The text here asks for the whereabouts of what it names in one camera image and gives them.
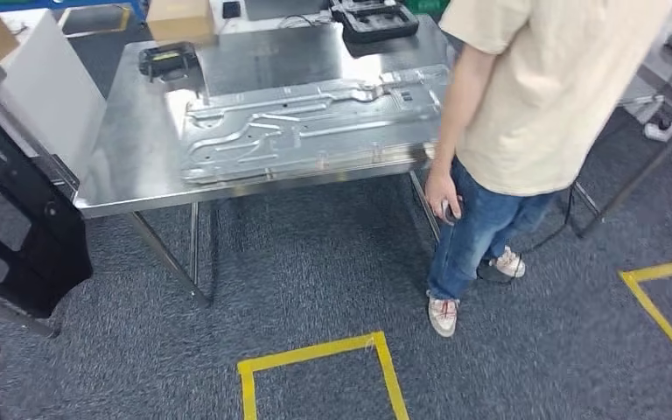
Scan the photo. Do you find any stamped metal panel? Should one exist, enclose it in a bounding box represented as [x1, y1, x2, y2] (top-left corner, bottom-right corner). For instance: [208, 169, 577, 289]
[179, 63, 452, 186]

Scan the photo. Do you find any stainless steel workbench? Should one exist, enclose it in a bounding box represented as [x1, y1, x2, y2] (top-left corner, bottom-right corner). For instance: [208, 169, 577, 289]
[73, 14, 454, 310]

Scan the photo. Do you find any white power strip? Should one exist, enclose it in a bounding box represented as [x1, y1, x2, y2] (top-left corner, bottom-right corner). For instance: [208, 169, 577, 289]
[643, 117, 672, 144]

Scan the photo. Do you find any person's hand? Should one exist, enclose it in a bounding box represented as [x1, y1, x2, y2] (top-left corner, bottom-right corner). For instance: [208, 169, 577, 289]
[424, 166, 465, 226]

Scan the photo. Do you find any dark handheld device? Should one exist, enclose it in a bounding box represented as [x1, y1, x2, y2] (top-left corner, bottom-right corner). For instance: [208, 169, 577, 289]
[441, 197, 464, 226]

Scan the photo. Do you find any black remote controller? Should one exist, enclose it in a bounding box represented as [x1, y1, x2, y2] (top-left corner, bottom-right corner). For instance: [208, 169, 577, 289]
[137, 41, 201, 83]

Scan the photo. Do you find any white table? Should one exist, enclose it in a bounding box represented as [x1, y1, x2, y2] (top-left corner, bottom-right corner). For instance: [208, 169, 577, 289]
[208, 0, 349, 36]

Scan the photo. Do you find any yellow floor tape square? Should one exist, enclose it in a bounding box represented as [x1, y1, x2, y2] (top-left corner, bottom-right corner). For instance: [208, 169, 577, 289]
[619, 255, 672, 389]

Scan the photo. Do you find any black plastic plate bracket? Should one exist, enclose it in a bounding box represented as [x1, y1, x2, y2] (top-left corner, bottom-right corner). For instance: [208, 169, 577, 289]
[0, 87, 95, 321]

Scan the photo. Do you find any person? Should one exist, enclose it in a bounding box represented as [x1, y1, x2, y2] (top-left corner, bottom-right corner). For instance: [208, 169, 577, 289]
[424, 0, 672, 340]

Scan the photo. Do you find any white cabinet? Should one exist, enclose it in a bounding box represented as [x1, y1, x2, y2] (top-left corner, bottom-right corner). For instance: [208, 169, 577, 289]
[0, 8, 109, 184]

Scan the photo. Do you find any green plastic crate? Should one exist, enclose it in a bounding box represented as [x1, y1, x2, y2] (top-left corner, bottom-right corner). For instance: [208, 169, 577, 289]
[402, 0, 450, 16]

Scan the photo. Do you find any black foam case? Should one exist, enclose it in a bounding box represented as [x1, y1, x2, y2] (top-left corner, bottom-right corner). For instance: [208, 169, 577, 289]
[330, 0, 421, 46]

